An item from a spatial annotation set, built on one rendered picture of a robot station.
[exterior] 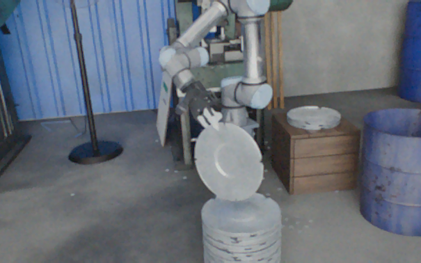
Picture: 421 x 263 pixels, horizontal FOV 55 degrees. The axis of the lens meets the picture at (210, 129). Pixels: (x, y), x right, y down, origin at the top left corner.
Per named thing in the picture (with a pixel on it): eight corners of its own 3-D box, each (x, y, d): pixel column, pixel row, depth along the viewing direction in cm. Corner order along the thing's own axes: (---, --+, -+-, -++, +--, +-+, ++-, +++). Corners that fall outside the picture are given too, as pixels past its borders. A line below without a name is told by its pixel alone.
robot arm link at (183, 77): (178, 72, 146) (169, 85, 152) (185, 81, 145) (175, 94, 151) (193, 67, 151) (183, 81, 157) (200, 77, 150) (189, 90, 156)
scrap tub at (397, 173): (472, 232, 181) (492, 131, 165) (385, 245, 176) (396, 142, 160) (412, 188, 220) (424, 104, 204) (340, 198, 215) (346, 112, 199)
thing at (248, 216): (297, 211, 147) (297, 209, 146) (243, 246, 129) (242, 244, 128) (239, 186, 167) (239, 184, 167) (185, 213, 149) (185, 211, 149)
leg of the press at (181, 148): (193, 169, 258) (184, 25, 228) (176, 171, 257) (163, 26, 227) (180, 124, 344) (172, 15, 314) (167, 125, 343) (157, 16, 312)
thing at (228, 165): (267, 200, 147) (268, 199, 146) (200, 202, 131) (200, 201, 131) (255, 126, 156) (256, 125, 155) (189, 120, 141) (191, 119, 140)
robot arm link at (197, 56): (190, 44, 165) (169, 50, 159) (209, 46, 157) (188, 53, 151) (193, 62, 168) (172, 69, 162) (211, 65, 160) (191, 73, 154)
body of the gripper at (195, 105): (220, 101, 149) (201, 76, 151) (204, 106, 143) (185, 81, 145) (209, 113, 154) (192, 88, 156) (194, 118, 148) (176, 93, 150)
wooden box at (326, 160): (356, 188, 223) (361, 129, 211) (289, 195, 220) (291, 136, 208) (329, 160, 261) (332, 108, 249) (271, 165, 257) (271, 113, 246)
